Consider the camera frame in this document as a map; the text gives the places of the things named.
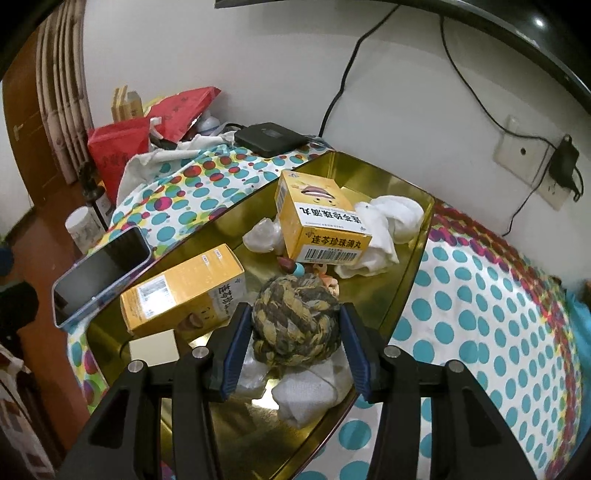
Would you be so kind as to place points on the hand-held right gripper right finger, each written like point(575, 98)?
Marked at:
point(358, 353)

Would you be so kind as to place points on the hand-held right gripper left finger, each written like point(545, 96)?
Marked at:
point(233, 353)

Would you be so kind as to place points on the clear plastic bag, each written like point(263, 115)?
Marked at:
point(251, 376)
point(263, 236)

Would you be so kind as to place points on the white cloth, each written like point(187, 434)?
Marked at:
point(309, 392)

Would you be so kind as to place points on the yellow medicine box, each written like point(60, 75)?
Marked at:
point(184, 295)
point(323, 221)

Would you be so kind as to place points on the brown haired toy figurine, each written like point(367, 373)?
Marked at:
point(321, 273)

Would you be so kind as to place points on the gold metal tin tray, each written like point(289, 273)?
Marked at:
point(258, 443)

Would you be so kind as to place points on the white towel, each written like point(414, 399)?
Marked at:
point(397, 221)

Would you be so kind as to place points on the polka dot tablecloth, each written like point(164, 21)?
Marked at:
point(485, 323)

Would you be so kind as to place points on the smartphone in blue case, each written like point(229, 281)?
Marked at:
point(99, 277)

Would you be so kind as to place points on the white cup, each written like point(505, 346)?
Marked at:
point(84, 230)

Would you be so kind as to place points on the white cloth bag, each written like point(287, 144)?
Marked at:
point(152, 166)

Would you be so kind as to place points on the dark glass bottle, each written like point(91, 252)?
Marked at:
point(98, 198)

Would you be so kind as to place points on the black flat device box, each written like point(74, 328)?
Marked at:
point(270, 138)

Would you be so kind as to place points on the patterned cloth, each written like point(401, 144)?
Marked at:
point(23, 415)

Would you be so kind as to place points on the blue cloth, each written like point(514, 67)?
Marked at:
point(579, 309)

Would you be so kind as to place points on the white plastic bottle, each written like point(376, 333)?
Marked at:
point(210, 124)

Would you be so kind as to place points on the red paper bag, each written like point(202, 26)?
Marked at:
point(124, 147)

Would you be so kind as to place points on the black power adapter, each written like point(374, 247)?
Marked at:
point(564, 161)

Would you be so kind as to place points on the striped curtain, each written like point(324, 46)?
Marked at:
point(64, 92)

